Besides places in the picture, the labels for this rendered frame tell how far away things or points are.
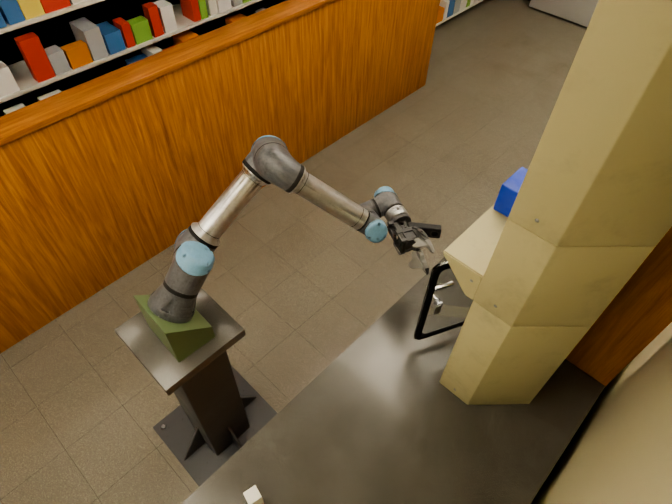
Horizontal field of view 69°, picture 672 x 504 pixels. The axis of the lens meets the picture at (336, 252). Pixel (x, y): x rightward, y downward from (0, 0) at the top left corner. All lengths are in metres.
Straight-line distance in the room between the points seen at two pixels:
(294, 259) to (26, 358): 1.58
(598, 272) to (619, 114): 0.40
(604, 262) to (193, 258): 1.10
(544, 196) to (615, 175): 0.13
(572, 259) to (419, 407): 0.76
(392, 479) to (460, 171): 2.74
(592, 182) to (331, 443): 1.04
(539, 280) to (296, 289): 2.05
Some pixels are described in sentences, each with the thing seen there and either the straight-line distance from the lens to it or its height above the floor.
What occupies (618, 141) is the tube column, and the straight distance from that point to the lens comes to 0.90.
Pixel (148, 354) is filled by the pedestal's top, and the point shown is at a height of 0.94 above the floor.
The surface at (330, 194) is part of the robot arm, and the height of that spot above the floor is 1.37.
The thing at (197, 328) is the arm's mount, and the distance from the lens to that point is 1.66.
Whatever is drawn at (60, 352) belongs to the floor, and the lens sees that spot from 3.11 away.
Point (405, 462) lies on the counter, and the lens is 1.57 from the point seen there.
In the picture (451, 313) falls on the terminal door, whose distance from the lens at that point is 1.63.
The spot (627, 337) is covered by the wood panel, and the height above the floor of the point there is 1.19.
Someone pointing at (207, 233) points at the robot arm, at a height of 1.22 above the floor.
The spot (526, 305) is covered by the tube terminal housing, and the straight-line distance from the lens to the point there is 1.20.
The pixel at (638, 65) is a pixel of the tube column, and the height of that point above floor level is 2.08.
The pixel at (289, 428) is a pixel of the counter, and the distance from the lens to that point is 1.59.
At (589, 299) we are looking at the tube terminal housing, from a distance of 1.24.
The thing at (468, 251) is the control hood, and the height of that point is 1.51.
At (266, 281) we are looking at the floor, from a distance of 3.04.
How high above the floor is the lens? 2.43
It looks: 50 degrees down
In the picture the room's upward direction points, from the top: 2 degrees clockwise
